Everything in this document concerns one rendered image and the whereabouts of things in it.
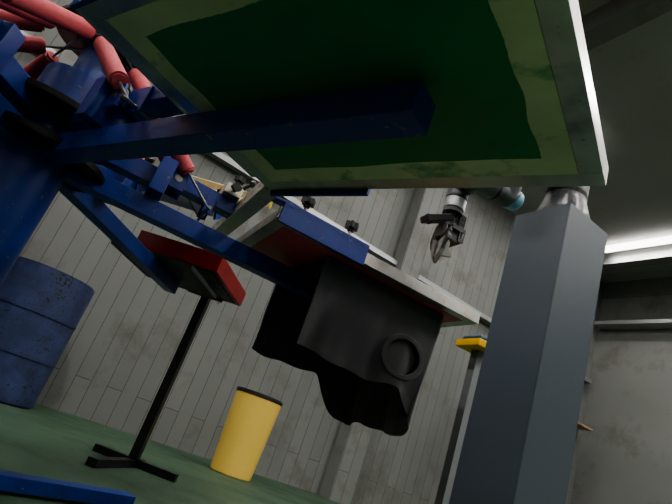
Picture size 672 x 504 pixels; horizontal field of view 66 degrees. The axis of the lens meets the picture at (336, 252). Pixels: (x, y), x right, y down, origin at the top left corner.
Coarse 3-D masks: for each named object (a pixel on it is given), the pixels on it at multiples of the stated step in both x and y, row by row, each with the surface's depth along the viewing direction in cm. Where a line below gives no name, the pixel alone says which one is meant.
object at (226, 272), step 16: (144, 240) 261; (160, 240) 261; (176, 256) 258; (192, 256) 257; (208, 256) 257; (208, 272) 260; (224, 272) 265; (224, 288) 281; (240, 288) 299; (240, 304) 309
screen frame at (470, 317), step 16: (272, 224) 155; (240, 240) 182; (256, 240) 173; (368, 256) 161; (384, 272) 162; (400, 272) 165; (416, 288) 167; (432, 288) 170; (448, 304) 171; (464, 320) 177
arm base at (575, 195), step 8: (552, 192) 150; (560, 192) 148; (568, 192) 147; (576, 192) 147; (584, 192) 148; (544, 200) 150; (552, 200) 147; (560, 200) 145; (568, 200) 146; (576, 200) 145; (584, 200) 147; (544, 208) 147; (584, 208) 145
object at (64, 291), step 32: (0, 288) 364; (32, 288) 363; (64, 288) 374; (0, 320) 353; (32, 320) 360; (64, 320) 377; (0, 352) 348; (32, 352) 359; (0, 384) 345; (32, 384) 362
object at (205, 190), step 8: (192, 184) 166; (200, 184) 167; (184, 192) 166; (192, 192) 166; (208, 192) 168; (216, 192) 169; (192, 200) 170; (200, 200) 168; (224, 200) 170; (232, 200) 171; (216, 208) 170; (224, 208) 170; (232, 208) 171; (224, 216) 174
